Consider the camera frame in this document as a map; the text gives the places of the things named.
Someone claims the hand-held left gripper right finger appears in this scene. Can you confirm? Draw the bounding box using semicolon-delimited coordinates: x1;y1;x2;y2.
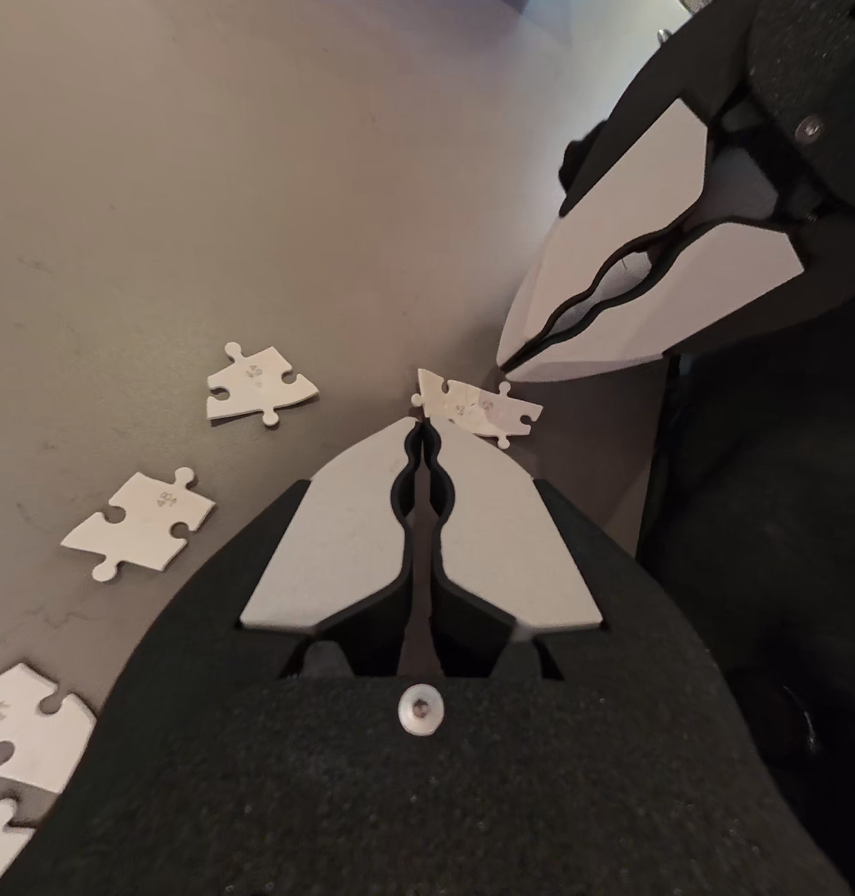
428;418;603;639

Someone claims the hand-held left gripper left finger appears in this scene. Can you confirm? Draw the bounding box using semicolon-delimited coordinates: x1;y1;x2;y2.
239;418;423;639

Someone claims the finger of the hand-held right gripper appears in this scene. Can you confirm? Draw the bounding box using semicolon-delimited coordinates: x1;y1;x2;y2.
495;96;712;369
505;217;807;383

